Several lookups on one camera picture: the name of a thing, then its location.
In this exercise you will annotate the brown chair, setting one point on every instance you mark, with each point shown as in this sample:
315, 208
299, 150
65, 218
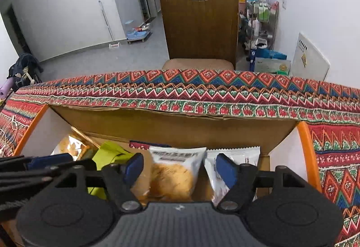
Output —
197, 22

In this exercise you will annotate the white pole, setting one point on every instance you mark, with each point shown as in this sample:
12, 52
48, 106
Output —
106, 20

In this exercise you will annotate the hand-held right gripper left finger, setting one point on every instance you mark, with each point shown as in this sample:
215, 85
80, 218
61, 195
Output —
134, 169

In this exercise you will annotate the white carton with green label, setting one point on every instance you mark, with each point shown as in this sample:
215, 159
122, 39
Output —
271, 66

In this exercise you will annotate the wall socket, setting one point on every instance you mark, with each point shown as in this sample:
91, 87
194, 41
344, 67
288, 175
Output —
284, 4

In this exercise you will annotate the clear chip packet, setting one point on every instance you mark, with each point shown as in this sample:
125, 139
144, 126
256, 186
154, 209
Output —
70, 147

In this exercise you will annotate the green snack packet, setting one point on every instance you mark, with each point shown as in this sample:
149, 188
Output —
111, 154

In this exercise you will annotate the purple rolled mat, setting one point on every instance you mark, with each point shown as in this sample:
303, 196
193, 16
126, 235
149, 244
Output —
6, 88

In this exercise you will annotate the white floor tray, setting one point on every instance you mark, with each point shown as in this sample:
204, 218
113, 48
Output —
114, 45

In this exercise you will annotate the blue bag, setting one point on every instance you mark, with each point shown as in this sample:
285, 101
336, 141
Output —
270, 54

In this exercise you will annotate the white wall panel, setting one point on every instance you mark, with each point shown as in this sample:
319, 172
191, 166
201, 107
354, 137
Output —
309, 58

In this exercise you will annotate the white cracker packet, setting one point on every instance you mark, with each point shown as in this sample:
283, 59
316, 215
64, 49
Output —
171, 174

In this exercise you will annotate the orange cardboard box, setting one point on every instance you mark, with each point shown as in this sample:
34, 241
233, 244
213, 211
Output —
157, 126

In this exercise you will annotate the blue pet feeding stand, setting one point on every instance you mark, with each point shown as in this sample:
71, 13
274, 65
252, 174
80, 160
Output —
137, 35

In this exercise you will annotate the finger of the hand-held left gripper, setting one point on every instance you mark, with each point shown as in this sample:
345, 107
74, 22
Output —
50, 160
25, 178

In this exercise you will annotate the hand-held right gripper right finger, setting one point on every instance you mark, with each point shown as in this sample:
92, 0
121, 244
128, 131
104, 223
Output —
225, 169

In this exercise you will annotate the white snack packet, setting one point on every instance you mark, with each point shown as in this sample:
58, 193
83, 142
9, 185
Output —
242, 155

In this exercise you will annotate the patterned tablecloth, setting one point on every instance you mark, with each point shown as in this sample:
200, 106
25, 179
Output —
197, 89

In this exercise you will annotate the dark jacket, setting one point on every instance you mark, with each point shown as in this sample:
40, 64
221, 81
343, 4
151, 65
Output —
25, 67

